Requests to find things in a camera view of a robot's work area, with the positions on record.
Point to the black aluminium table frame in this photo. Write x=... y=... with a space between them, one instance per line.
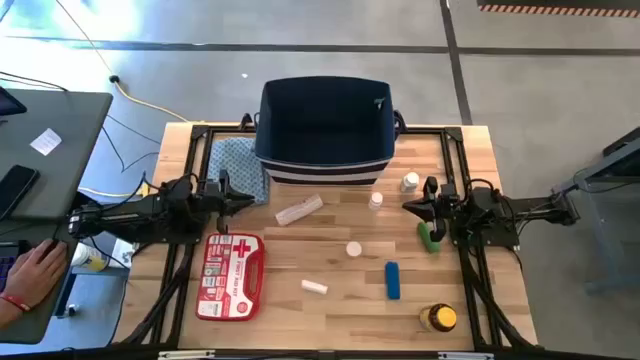
x=454 y=132

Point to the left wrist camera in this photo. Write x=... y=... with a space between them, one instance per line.
x=211 y=190

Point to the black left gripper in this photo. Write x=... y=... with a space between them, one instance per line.
x=224 y=225

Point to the white yellow canister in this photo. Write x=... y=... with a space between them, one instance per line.
x=92 y=257

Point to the beige elastic bandage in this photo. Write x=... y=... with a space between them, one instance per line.
x=299 y=210

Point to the silver metal bracket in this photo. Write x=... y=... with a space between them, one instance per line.
x=465 y=356
x=185 y=354

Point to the navy white striped basket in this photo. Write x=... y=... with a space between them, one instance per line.
x=325 y=125

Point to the black smartphone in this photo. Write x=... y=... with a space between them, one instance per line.
x=15 y=190

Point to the black keyboard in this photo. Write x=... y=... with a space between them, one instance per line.
x=10 y=260

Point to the blue patterned cloth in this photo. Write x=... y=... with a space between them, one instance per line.
x=237 y=165

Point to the dark laptop screen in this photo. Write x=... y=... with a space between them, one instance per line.
x=10 y=102

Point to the small white box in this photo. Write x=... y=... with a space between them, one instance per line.
x=122 y=252

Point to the white paper note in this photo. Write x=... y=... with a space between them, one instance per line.
x=46 y=141

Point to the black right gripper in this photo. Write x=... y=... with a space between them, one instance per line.
x=436 y=231

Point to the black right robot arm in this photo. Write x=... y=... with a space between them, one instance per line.
x=500 y=210

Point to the round white cap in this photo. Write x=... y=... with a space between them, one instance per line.
x=353 y=248

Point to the green bandage roll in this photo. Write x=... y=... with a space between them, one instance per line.
x=426 y=240

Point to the person's hand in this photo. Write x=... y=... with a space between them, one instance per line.
x=37 y=272

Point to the red wristband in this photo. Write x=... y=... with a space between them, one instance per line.
x=15 y=301

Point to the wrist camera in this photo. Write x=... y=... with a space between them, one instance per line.
x=211 y=190
x=448 y=191

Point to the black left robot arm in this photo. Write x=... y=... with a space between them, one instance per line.
x=125 y=215

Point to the small desk foot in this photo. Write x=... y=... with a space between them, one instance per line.
x=72 y=310

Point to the grey desk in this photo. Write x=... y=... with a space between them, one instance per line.
x=75 y=130

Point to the small white pill bottle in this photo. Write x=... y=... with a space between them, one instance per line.
x=376 y=200

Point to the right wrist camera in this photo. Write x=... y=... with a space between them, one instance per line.
x=448 y=191

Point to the amber jar yellow lid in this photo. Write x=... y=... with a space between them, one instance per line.
x=440 y=318

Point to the white gauze roll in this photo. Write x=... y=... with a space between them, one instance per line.
x=314 y=287

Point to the red first aid kit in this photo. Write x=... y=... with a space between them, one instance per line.
x=230 y=277

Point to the person's forearm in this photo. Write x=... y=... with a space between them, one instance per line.
x=7 y=317

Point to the black curved clamp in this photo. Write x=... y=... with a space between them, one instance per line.
x=400 y=120
x=245 y=120

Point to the blue bandage roll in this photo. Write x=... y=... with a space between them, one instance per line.
x=393 y=280

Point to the small green white tag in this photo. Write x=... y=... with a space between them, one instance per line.
x=380 y=103

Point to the blue grey metal table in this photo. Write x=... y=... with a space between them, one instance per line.
x=615 y=165

